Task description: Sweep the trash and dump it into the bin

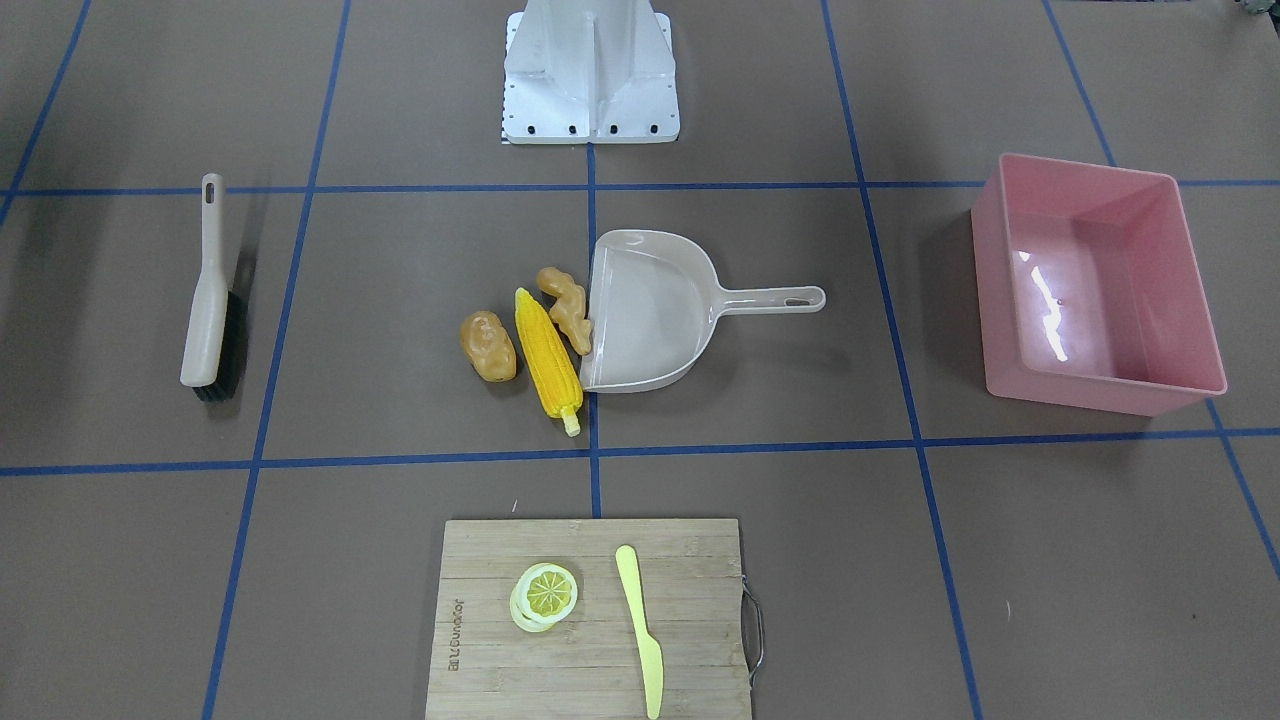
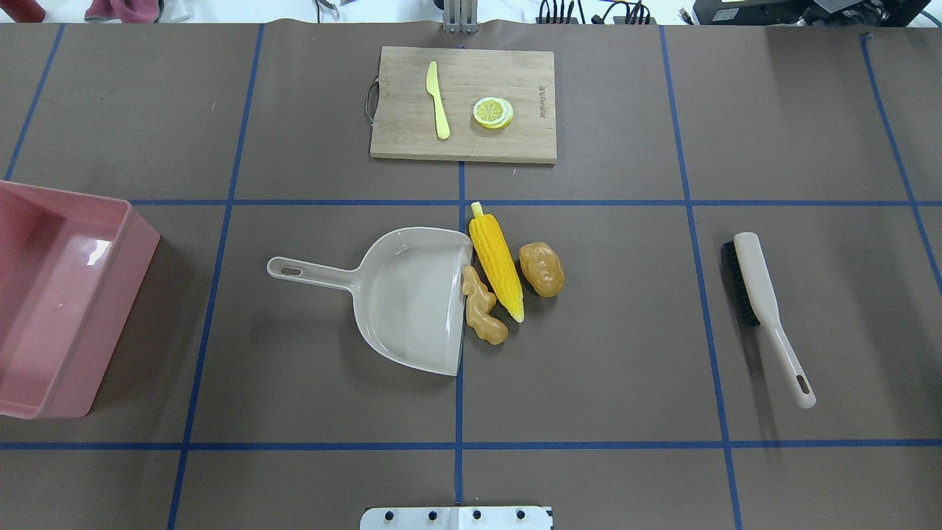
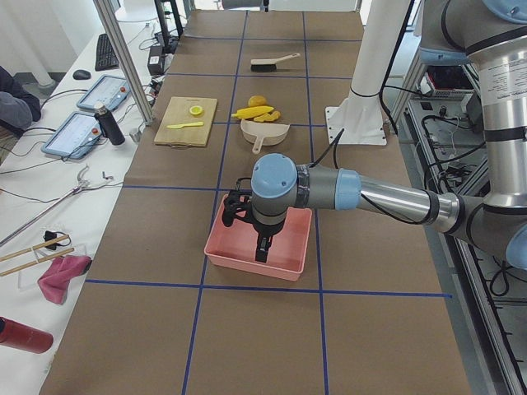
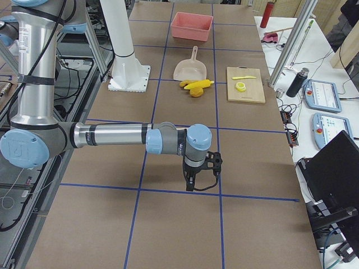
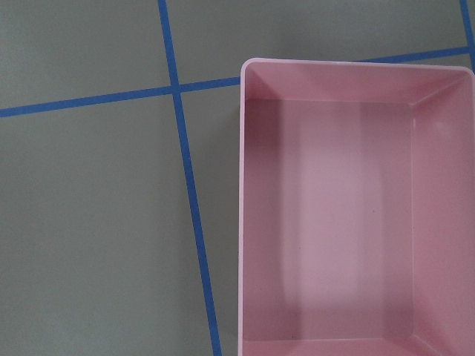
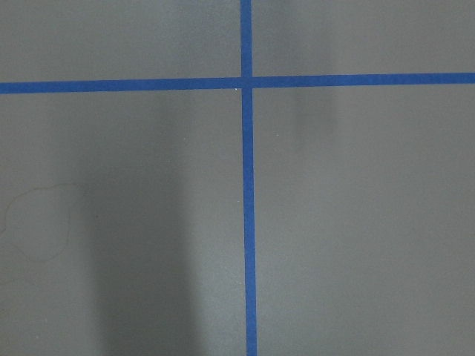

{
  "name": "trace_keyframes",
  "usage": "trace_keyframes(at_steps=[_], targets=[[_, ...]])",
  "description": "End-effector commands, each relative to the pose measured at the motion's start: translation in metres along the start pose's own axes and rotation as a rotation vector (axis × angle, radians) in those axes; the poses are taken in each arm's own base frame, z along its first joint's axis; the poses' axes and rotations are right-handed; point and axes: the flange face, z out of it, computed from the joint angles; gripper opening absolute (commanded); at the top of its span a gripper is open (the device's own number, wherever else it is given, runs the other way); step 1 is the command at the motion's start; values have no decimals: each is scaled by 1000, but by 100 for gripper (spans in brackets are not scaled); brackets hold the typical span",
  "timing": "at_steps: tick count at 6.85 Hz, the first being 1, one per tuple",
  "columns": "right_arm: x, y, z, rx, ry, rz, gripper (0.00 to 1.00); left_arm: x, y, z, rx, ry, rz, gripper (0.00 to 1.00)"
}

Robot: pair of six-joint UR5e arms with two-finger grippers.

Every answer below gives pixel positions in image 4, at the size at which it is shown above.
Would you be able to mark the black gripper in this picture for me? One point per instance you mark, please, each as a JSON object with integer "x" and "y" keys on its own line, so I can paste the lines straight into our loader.
{"x": 190, "y": 170}

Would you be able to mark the brown toy potato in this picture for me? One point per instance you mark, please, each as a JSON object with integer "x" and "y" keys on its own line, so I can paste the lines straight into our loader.
{"x": 196, "y": 92}

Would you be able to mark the yellow toy corn cob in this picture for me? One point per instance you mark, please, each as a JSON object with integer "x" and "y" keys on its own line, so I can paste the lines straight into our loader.
{"x": 199, "y": 84}

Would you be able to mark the tan toy ginger root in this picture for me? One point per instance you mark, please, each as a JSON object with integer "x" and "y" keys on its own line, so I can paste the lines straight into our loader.
{"x": 186, "y": 82}

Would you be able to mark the beige plastic dustpan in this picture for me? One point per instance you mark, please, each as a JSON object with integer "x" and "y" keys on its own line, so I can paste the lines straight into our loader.
{"x": 190, "y": 69}

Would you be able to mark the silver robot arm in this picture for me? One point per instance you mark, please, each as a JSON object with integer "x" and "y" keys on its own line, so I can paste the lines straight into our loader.
{"x": 36, "y": 136}

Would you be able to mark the pink plastic bin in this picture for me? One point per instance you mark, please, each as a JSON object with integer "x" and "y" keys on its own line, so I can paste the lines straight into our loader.
{"x": 191, "y": 26}

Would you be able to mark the yellow toy lemon slice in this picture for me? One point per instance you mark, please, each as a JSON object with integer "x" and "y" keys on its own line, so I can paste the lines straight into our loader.
{"x": 240, "y": 87}

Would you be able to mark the wooden cutting board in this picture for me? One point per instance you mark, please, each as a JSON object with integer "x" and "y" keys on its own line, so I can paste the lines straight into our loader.
{"x": 254, "y": 87}

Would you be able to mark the yellow plastic knife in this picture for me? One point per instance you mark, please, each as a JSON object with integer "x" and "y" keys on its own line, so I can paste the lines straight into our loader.
{"x": 243, "y": 77}

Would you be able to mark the small silver weight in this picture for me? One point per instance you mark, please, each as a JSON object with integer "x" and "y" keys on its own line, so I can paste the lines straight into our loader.
{"x": 279, "y": 93}

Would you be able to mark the near blue teach pendant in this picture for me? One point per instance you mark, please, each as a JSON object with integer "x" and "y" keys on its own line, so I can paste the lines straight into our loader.
{"x": 325, "y": 127}

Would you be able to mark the blue teach pendant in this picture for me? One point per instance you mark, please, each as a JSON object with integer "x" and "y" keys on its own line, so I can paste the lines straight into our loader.
{"x": 321, "y": 95}
{"x": 325, "y": 127}

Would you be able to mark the metal reacher grabber tool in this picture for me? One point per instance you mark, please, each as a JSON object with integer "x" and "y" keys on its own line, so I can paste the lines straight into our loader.
{"x": 290, "y": 66}

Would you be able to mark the black water bottle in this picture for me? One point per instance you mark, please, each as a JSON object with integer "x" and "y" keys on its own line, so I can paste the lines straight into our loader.
{"x": 297, "y": 82}

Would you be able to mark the far blue teach pendant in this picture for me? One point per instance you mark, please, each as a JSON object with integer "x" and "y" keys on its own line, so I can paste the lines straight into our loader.
{"x": 321, "y": 95}

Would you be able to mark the pink cloth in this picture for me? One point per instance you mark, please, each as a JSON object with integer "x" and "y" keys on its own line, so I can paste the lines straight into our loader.
{"x": 270, "y": 38}

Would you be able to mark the red cylinder bottle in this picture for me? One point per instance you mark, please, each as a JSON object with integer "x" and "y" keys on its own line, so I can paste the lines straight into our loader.
{"x": 267, "y": 14}

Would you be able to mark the seated person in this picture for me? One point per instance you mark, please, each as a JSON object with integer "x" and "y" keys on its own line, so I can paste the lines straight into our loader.
{"x": 346, "y": 21}

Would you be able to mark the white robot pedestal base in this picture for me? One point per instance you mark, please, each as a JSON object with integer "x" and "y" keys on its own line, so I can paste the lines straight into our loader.
{"x": 128, "y": 74}

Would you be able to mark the aluminium frame post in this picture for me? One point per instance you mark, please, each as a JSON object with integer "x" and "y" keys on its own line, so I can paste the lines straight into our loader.
{"x": 300, "y": 26}

